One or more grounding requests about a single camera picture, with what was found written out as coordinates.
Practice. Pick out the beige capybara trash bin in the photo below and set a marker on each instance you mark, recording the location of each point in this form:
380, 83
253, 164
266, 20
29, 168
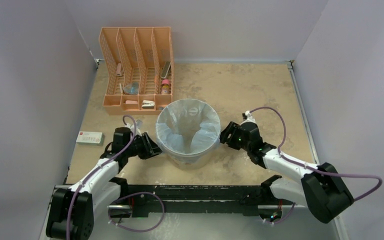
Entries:
190, 162

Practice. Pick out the pink eraser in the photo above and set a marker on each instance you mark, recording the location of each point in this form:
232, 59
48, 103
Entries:
131, 102

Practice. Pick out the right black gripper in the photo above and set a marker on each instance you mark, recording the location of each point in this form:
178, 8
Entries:
231, 129

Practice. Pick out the white red small box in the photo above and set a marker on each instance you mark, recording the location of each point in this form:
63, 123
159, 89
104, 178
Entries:
90, 137

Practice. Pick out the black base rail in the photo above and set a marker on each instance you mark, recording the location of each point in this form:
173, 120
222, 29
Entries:
248, 200

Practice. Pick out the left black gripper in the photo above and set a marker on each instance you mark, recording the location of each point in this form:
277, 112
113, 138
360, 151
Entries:
150, 149

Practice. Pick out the white stapler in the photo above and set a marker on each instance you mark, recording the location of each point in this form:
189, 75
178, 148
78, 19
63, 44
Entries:
148, 104

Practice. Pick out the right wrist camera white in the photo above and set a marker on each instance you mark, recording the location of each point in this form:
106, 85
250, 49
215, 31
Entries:
248, 118

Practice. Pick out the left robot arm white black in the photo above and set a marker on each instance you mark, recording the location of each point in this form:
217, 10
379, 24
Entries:
110, 163

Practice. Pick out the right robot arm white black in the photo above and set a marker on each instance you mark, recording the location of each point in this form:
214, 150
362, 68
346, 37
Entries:
316, 187

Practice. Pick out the blue plastic trash bag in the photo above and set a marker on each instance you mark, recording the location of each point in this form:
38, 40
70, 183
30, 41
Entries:
188, 127

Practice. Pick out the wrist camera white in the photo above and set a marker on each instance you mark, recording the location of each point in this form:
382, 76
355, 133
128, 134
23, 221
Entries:
248, 118
135, 127

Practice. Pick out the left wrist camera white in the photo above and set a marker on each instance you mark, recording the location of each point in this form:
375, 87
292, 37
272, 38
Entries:
135, 127

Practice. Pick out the grey pen case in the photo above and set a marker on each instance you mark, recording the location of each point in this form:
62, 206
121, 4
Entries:
165, 70

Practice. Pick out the aluminium frame rail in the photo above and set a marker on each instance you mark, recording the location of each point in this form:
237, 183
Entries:
80, 215

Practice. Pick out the pink plastic file organizer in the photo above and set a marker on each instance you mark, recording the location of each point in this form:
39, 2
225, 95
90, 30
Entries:
142, 52

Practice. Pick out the pink cartoon bottle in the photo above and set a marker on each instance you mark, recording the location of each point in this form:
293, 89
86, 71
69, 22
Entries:
165, 87

